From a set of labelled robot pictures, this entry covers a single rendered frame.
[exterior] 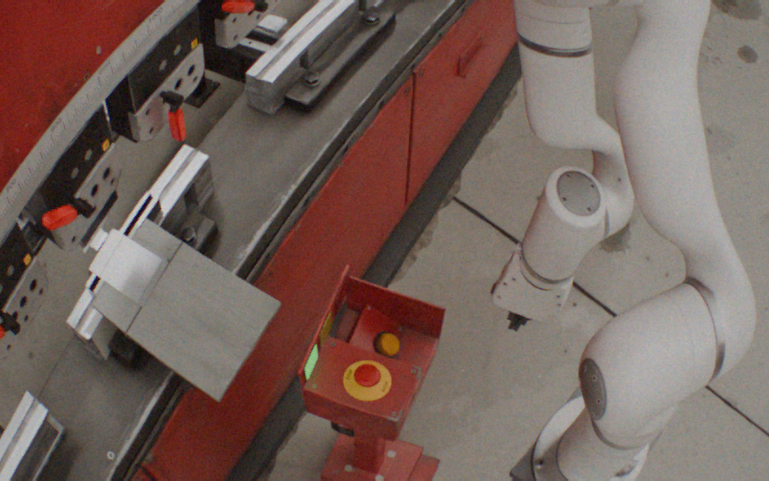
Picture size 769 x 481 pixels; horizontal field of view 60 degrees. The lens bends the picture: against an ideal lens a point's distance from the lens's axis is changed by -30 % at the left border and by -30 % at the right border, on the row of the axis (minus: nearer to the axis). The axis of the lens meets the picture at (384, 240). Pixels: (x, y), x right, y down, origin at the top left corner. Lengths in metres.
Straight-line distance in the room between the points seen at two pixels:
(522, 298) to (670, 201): 0.49
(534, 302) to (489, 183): 1.39
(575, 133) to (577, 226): 0.11
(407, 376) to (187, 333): 0.38
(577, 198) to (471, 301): 1.38
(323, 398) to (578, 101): 0.68
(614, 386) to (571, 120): 0.32
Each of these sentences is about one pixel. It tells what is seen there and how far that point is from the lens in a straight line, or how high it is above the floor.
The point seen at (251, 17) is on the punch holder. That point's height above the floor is 1.21.
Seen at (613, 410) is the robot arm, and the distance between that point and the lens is 0.74.
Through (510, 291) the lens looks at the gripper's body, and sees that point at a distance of 1.15.
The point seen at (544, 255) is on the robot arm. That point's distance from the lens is 1.03.
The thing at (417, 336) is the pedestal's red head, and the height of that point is 0.70.
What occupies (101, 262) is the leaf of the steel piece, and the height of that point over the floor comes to 1.00.
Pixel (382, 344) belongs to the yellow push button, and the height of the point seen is 0.73.
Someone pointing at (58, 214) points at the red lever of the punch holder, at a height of 1.30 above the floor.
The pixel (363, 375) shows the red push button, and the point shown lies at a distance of 1.34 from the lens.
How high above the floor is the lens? 2.04
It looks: 58 degrees down
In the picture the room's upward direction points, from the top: 3 degrees clockwise
